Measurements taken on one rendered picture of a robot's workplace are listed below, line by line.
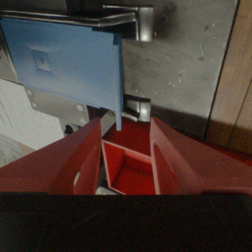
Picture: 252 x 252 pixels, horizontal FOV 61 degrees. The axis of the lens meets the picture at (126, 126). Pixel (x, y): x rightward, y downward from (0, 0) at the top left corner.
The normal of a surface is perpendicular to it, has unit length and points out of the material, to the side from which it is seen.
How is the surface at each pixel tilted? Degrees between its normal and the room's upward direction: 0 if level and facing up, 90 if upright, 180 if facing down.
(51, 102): 0
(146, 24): 17
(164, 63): 0
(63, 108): 0
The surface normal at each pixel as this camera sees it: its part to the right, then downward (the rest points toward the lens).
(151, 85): -0.48, 0.58
